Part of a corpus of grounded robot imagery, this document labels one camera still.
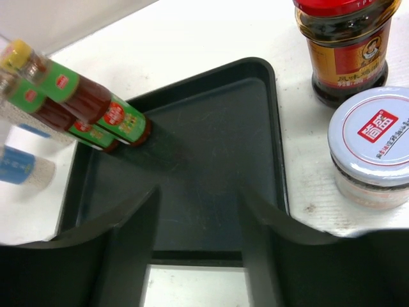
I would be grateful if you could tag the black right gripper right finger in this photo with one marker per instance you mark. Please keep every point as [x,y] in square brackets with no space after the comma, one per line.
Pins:
[288,263]

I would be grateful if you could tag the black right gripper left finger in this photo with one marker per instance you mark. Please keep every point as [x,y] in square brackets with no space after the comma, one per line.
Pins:
[103,262]

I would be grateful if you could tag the white-lid sauce jar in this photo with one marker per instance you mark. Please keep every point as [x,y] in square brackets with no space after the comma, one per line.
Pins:
[368,143]

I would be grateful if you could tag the silver-lid spice canister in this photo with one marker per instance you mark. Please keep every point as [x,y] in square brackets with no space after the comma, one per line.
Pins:
[22,168]
[18,118]

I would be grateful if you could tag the yellow-cap green-label sauce bottle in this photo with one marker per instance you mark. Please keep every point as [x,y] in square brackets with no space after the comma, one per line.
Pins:
[87,100]

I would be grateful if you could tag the red-lid chili jar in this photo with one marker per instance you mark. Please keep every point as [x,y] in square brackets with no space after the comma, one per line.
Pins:
[347,41]

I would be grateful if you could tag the black plastic tray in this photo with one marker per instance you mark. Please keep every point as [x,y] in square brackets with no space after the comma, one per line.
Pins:
[211,133]

